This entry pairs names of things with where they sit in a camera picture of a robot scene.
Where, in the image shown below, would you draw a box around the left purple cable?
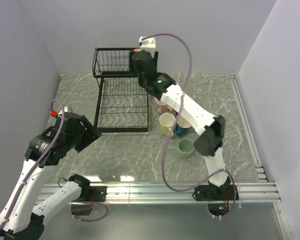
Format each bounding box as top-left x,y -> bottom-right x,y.
0,99 -> 109,237

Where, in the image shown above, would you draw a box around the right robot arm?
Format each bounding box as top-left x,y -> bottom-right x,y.
129,49 -> 231,200

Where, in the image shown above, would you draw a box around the blue mug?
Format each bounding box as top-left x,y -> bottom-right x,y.
176,116 -> 192,136

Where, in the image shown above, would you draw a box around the aluminium mounting rail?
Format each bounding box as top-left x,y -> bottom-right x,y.
41,182 -> 293,240

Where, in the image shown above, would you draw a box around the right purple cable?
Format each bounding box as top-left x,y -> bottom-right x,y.
142,33 -> 237,222

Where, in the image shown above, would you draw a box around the salmon floral mug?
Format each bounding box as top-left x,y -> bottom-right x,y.
131,48 -> 142,53

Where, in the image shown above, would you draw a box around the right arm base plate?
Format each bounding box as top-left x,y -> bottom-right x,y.
193,184 -> 239,202

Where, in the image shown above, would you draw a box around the purple cable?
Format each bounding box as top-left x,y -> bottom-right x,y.
142,33 -> 237,222
0,99 -> 109,237

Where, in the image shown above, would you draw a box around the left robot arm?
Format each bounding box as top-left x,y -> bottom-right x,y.
0,111 -> 102,240

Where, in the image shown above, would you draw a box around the light green tumbler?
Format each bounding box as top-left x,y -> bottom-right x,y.
177,138 -> 195,159

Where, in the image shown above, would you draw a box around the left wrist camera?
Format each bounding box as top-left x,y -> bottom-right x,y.
50,105 -> 73,118

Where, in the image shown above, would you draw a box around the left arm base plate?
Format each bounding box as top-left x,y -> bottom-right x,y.
77,185 -> 107,202

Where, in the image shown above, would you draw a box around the yellow-green faceted mug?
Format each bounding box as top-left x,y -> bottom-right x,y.
159,112 -> 176,137

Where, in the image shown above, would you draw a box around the pale pink mug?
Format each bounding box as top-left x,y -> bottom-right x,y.
154,97 -> 175,115

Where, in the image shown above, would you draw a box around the black wire dish rack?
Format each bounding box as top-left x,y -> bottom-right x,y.
92,47 -> 150,133

